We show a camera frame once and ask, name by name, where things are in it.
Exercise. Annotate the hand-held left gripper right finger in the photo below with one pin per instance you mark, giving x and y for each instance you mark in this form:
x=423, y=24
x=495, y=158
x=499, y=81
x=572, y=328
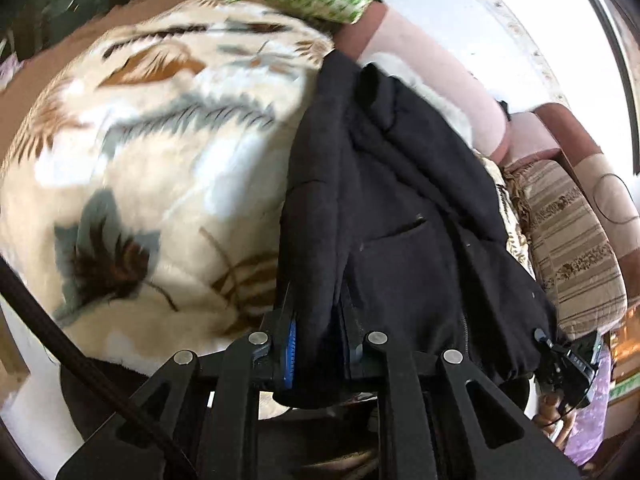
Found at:
x=356, y=352

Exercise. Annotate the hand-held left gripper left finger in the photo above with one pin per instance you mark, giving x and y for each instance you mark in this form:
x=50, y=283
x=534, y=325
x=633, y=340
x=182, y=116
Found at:
x=290, y=360

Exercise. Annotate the black jacket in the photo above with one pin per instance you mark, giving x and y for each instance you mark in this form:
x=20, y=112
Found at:
x=400, y=200

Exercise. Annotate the person's right hand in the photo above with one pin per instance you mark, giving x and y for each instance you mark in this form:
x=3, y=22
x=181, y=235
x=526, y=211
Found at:
x=547, y=412

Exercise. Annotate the purple floral cloth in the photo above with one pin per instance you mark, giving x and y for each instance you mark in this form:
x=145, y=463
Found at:
x=592, y=420

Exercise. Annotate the striped beige cushion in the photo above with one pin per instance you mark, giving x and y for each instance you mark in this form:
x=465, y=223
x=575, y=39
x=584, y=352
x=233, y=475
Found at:
x=575, y=240

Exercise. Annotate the cream floral plush blanket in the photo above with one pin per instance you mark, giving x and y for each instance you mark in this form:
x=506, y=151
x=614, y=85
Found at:
x=150, y=185

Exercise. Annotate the pink and brown sofa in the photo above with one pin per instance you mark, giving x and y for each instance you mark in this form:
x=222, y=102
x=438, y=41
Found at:
x=450, y=70

